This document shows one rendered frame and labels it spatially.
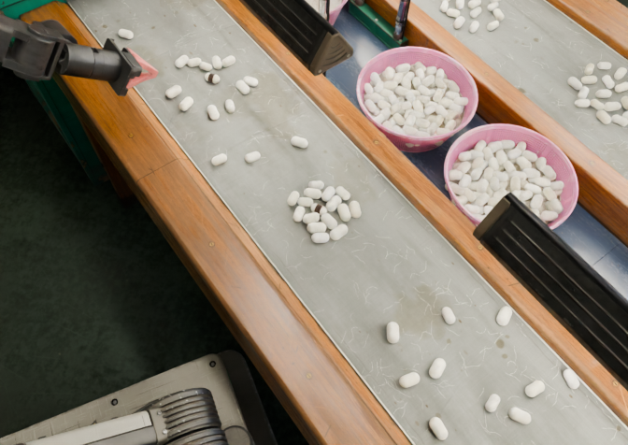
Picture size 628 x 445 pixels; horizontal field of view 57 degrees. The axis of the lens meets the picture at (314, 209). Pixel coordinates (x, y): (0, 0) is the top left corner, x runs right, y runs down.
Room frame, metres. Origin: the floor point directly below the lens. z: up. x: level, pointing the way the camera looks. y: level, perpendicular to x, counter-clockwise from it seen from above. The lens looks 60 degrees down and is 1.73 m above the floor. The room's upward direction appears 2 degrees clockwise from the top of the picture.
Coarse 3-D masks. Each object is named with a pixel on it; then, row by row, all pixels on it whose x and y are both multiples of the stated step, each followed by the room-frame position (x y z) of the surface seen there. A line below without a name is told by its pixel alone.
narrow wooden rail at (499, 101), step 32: (384, 0) 1.17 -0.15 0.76; (416, 32) 1.08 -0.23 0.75; (448, 32) 1.07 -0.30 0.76; (480, 64) 0.97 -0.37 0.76; (480, 96) 0.91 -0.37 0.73; (512, 96) 0.88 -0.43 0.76; (544, 128) 0.79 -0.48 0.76; (576, 160) 0.71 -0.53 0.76; (608, 192) 0.64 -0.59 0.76; (608, 224) 0.60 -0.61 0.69
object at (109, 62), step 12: (96, 48) 0.77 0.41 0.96; (108, 48) 0.81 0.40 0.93; (96, 60) 0.74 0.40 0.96; (108, 60) 0.76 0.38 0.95; (120, 60) 0.77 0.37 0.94; (96, 72) 0.73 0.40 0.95; (108, 72) 0.74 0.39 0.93; (120, 72) 0.75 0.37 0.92; (132, 72) 0.75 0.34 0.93; (120, 84) 0.74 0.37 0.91
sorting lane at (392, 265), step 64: (128, 0) 1.16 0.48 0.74; (192, 0) 1.17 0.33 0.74; (256, 64) 0.97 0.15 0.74; (192, 128) 0.77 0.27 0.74; (256, 128) 0.78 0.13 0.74; (320, 128) 0.79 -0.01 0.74; (256, 192) 0.62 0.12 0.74; (384, 192) 0.63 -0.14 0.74; (320, 256) 0.48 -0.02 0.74; (384, 256) 0.49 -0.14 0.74; (448, 256) 0.49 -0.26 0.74; (320, 320) 0.35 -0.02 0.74; (384, 320) 0.36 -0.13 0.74; (512, 320) 0.37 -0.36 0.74; (384, 384) 0.25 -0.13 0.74; (448, 384) 0.25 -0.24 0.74; (512, 384) 0.25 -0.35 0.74
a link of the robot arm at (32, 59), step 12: (0, 24) 0.70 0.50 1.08; (12, 24) 0.71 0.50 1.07; (24, 24) 0.73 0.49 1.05; (0, 36) 0.68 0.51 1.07; (24, 36) 0.69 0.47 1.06; (36, 36) 0.70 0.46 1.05; (0, 48) 0.68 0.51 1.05; (12, 48) 0.70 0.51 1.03; (24, 48) 0.69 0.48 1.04; (36, 48) 0.69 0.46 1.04; (48, 48) 0.70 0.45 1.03; (0, 60) 0.67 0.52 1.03; (12, 60) 0.67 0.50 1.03; (24, 60) 0.68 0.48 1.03; (36, 60) 0.68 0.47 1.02; (48, 60) 0.70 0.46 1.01; (24, 72) 0.67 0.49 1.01; (36, 72) 0.67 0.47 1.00
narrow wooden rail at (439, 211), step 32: (224, 0) 1.15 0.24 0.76; (256, 32) 1.04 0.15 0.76; (288, 64) 0.95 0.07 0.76; (320, 96) 0.85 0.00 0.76; (352, 128) 0.77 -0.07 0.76; (384, 160) 0.69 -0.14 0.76; (416, 192) 0.62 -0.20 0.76; (448, 224) 0.55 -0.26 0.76; (480, 256) 0.48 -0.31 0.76; (512, 288) 0.42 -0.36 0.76; (544, 320) 0.36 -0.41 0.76; (576, 352) 0.31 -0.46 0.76; (608, 384) 0.25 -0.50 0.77
